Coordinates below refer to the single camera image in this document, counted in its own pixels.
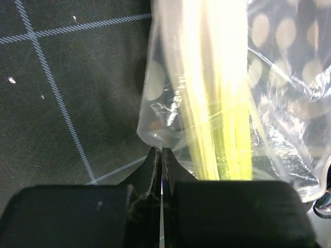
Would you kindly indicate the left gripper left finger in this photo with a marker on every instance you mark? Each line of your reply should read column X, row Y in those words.
column 123, row 215

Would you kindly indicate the clear polka dot zip bag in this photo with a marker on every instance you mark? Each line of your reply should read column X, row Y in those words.
column 288, row 78

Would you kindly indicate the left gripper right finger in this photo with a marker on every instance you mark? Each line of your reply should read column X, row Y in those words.
column 265, row 213

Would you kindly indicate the green celery stalk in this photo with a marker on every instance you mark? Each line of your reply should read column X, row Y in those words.
column 205, row 46

